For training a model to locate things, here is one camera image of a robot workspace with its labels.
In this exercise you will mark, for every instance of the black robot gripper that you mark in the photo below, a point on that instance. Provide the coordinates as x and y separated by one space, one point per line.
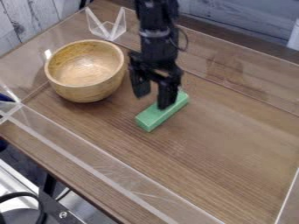
154 64

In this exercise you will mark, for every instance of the green rectangular block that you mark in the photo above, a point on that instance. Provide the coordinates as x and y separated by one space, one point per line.
153 117

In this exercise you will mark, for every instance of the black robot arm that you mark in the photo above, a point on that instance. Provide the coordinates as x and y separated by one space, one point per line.
158 16

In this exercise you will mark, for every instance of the light wooden bowl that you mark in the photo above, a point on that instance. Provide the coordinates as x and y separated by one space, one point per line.
86 70

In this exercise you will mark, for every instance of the white object at right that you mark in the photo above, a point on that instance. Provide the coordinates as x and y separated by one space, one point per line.
294 38

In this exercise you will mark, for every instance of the blue object at left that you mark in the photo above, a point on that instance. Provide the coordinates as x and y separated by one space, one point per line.
6 98

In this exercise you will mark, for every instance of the black metal table leg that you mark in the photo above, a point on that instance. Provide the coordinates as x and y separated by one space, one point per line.
50 185

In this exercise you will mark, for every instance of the clear acrylic tray wall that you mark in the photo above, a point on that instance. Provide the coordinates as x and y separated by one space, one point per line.
211 161

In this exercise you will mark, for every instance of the black metal bracket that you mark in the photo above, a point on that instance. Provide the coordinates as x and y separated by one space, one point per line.
57 213

